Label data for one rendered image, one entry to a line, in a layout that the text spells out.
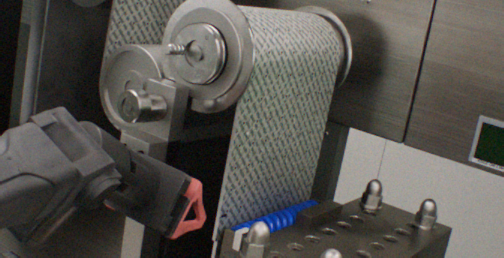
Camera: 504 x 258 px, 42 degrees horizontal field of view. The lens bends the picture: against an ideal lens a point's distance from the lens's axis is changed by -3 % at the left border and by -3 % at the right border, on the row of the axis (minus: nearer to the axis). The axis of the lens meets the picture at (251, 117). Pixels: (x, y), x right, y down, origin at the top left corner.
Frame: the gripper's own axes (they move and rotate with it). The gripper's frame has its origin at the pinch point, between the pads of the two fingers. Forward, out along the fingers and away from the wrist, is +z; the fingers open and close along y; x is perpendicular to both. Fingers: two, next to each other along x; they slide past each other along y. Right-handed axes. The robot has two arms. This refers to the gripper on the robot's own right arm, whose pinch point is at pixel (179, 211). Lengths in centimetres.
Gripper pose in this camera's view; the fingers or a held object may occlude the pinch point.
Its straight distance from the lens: 79.4
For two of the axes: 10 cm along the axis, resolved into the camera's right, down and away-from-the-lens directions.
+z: 4.1, 4.0, 8.2
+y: 8.0, 2.8, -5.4
